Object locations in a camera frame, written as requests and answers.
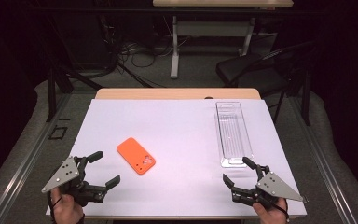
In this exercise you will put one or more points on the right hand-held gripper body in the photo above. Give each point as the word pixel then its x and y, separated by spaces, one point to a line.
pixel 273 186

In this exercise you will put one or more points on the wooden desk with white legs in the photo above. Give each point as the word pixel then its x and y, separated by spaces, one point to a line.
pixel 223 3

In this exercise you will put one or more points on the black square floor frame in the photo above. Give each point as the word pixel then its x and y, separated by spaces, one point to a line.
pixel 58 132

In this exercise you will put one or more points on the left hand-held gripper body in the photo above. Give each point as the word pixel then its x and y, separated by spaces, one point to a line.
pixel 63 174

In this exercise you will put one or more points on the clear plastic packaging tray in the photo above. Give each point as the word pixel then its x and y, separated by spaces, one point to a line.
pixel 233 133

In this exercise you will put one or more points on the person's left hand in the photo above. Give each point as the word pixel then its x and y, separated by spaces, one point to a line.
pixel 66 208

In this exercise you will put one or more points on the black metal stand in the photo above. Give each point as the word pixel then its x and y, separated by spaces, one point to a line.
pixel 51 93

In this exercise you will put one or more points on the person's right hand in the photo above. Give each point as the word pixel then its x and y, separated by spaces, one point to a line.
pixel 272 214

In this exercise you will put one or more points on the orange phone case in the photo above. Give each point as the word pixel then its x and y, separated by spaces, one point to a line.
pixel 135 155

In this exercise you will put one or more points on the aluminium floor rail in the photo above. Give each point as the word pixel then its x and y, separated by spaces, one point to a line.
pixel 21 168
pixel 326 168

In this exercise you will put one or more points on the black chair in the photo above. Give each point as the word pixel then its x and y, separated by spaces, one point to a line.
pixel 248 70

